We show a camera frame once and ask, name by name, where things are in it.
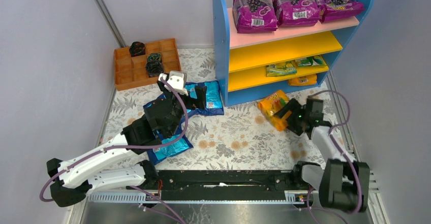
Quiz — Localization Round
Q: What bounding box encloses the middle purple candy bag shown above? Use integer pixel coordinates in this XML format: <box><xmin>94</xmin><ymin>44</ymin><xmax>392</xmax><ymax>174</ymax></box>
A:
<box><xmin>272</xmin><ymin>0</ymin><xmax>320</xmax><ymax>27</ymax></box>

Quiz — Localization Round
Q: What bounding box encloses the purple candy bag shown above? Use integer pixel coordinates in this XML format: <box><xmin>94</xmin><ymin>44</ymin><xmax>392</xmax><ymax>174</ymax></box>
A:
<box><xmin>315</xmin><ymin>0</ymin><xmax>365</xmax><ymax>23</ymax></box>
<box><xmin>272</xmin><ymin>0</ymin><xmax>320</xmax><ymax>27</ymax></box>
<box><xmin>232</xmin><ymin>0</ymin><xmax>278</xmax><ymax>34</ymax></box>

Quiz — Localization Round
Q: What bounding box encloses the left purple candy bag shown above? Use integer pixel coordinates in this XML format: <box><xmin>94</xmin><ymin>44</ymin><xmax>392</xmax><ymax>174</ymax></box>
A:
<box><xmin>232</xmin><ymin>0</ymin><xmax>278</xmax><ymax>34</ymax></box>

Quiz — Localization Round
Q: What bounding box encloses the black tape roll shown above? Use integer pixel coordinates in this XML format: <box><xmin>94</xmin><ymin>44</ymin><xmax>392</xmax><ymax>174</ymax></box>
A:
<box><xmin>147</xmin><ymin>52</ymin><xmax>162</xmax><ymax>63</ymax></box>
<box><xmin>145</xmin><ymin>61</ymin><xmax>164</xmax><ymax>77</ymax></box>
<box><xmin>129</xmin><ymin>41</ymin><xmax>146</xmax><ymax>57</ymax></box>

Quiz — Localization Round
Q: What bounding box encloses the wooden compartment tray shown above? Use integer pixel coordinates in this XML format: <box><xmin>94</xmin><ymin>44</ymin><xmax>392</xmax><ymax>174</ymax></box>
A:
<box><xmin>113</xmin><ymin>38</ymin><xmax>181</xmax><ymax>91</ymax></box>

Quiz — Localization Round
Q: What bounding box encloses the orange mango candy bag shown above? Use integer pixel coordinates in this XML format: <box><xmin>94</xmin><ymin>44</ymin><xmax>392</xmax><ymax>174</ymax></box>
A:
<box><xmin>257</xmin><ymin>90</ymin><xmax>292</xmax><ymax>131</ymax></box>

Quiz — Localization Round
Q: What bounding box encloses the blue candy bag middle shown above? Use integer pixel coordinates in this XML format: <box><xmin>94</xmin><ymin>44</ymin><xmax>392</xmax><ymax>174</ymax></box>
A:
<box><xmin>143</xmin><ymin>94</ymin><xmax>198</xmax><ymax>123</ymax></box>

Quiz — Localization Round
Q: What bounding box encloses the black tape roll front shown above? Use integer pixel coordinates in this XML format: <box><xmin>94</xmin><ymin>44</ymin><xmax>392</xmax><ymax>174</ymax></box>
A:
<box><xmin>145</xmin><ymin>61</ymin><xmax>164</xmax><ymax>77</ymax></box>

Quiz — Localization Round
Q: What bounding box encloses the blue candy bag right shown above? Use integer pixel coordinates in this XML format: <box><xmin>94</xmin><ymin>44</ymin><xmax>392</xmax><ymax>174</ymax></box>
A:
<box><xmin>185</xmin><ymin>80</ymin><xmax>224</xmax><ymax>117</ymax></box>

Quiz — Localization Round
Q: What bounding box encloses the orange candy bag under shelf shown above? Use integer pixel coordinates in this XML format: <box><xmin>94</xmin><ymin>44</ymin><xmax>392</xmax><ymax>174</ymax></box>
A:
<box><xmin>288</xmin><ymin>74</ymin><xmax>317</xmax><ymax>86</ymax></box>

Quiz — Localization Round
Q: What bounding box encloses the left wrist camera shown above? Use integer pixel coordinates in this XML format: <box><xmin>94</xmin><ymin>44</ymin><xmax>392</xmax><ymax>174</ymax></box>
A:
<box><xmin>158</xmin><ymin>71</ymin><xmax>189</xmax><ymax>95</ymax></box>

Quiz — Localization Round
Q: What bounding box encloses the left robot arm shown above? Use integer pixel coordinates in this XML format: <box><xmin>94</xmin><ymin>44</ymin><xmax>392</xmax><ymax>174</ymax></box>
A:
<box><xmin>39</xmin><ymin>75</ymin><xmax>207</xmax><ymax>207</ymax></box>

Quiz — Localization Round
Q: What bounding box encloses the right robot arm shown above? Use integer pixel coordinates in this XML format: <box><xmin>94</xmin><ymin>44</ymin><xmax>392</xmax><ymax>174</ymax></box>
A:
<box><xmin>270</xmin><ymin>98</ymin><xmax>370</xmax><ymax>213</ymax></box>

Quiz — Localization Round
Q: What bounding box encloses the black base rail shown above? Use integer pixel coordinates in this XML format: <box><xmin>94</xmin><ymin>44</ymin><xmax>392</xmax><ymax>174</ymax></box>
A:
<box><xmin>138</xmin><ymin>170</ymin><xmax>311</xmax><ymax>202</ymax></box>

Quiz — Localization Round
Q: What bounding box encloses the yellow green Fox's candy bag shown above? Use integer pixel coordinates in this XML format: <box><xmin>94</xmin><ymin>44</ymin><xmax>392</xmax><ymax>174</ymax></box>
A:
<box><xmin>266</xmin><ymin>61</ymin><xmax>297</xmax><ymax>77</ymax></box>

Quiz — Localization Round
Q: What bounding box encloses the blue shelf unit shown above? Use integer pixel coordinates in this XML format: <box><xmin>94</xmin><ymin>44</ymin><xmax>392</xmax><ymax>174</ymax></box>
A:
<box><xmin>212</xmin><ymin>0</ymin><xmax>374</xmax><ymax>106</ymax></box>

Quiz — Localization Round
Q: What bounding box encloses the black tape roll middle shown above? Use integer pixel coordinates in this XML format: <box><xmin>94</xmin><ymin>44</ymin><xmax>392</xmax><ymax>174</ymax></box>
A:
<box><xmin>147</xmin><ymin>52</ymin><xmax>162</xmax><ymax>63</ymax></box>

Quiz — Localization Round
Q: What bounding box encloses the black tape roll back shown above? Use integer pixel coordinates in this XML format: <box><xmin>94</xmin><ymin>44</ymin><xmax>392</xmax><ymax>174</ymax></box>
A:
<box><xmin>129</xmin><ymin>41</ymin><xmax>146</xmax><ymax>57</ymax></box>

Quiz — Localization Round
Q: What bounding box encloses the large blue candy bag front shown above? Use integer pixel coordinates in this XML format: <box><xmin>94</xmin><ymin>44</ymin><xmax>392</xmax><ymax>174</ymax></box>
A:
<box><xmin>147</xmin><ymin>136</ymin><xmax>193</xmax><ymax>165</ymax></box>

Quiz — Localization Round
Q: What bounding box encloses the floral table mat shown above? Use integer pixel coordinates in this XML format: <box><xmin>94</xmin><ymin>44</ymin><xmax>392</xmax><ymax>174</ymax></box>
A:
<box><xmin>99</xmin><ymin>48</ymin><xmax>326</xmax><ymax>170</ymax></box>

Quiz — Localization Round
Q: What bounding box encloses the right purple candy bag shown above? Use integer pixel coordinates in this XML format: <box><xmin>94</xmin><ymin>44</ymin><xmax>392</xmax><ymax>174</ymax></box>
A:
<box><xmin>315</xmin><ymin>0</ymin><xmax>365</xmax><ymax>23</ymax></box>

